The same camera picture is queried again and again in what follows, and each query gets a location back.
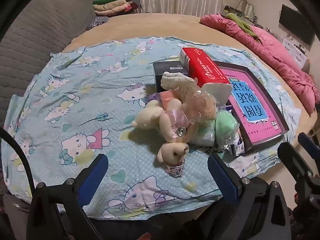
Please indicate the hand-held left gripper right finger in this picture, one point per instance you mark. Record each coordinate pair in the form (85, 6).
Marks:
(222, 177)

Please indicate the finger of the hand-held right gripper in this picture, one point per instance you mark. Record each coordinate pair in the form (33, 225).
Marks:
(307, 141)
(292, 157)

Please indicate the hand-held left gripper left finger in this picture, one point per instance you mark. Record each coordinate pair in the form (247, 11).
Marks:
(96, 172)

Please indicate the pink book box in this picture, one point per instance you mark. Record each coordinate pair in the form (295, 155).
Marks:
(260, 120)

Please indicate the cream plush bear pink dress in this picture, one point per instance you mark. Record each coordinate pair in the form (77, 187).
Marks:
(172, 152)

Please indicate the pink sponge pack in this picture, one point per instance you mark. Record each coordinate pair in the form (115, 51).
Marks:
(200, 105)

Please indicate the spotted plush toy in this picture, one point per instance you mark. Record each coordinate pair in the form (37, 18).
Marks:
(177, 82)

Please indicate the cat-print blue blanket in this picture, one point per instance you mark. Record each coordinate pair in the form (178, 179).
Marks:
(87, 105)

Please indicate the white drawer cabinet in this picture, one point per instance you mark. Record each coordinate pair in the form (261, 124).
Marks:
(295, 52)

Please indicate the pink quilt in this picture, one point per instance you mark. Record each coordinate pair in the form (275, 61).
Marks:
(275, 55)

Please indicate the red tissue box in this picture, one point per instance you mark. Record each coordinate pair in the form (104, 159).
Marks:
(205, 67)

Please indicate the black box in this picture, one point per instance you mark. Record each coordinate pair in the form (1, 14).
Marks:
(165, 70)

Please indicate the green cloth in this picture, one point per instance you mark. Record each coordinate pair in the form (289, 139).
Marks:
(243, 26)

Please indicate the scalloped mirror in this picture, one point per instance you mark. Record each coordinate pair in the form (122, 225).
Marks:
(244, 8)

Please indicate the dark patterned cloth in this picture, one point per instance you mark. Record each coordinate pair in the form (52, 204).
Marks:
(96, 23)

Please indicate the cluttered side table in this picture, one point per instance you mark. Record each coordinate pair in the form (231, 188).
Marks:
(233, 9)

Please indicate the grey quilted headboard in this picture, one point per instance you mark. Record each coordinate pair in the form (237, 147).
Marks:
(37, 30)

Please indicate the beige bed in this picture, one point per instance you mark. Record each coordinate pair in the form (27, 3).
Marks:
(150, 25)

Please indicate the stack of folded clothes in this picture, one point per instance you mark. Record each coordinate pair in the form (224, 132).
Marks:
(110, 5)

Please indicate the black wall television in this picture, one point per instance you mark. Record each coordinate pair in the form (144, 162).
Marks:
(297, 25)

